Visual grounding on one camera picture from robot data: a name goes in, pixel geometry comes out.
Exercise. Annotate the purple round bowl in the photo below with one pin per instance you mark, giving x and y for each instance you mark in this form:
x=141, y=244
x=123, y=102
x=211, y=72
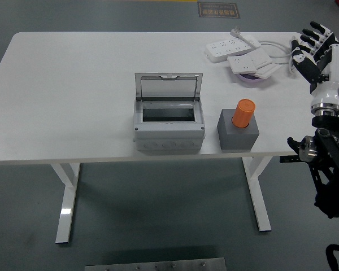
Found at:
x=251, y=79

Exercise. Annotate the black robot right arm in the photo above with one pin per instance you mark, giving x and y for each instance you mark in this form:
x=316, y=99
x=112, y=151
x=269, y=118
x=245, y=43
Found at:
x=330, y=146

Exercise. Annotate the grey plastic electrical box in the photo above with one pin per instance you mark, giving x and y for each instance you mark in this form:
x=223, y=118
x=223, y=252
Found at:
x=169, y=138

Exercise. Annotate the grey block holder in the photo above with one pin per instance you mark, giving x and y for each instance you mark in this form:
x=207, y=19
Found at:
x=237, y=138

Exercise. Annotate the transparent hinged box lid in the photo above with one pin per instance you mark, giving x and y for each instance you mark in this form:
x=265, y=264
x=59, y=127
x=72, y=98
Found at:
x=138, y=84

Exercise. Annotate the white square socket panel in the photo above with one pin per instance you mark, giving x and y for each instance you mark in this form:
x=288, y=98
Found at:
x=248, y=63
x=268, y=71

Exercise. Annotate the black perforated bracket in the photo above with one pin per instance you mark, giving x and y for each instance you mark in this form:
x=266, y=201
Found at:
x=289, y=159

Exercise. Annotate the white long power strip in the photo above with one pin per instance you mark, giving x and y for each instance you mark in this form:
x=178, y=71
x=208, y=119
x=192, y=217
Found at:
x=223, y=49

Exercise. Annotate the brown floor sign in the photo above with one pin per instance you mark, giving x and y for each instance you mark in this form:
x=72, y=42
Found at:
x=219, y=9

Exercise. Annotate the white table leg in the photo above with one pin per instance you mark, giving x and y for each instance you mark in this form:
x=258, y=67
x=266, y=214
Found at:
x=258, y=192
x=66, y=197

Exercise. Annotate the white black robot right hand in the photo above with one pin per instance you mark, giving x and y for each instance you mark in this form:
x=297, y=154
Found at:
x=326, y=90

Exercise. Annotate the orange cylindrical battery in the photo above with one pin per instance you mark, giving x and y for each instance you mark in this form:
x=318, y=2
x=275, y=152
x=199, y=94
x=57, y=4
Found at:
x=243, y=113

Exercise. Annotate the grey metal plate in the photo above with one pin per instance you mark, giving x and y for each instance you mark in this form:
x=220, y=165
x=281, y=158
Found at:
x=155, y=265

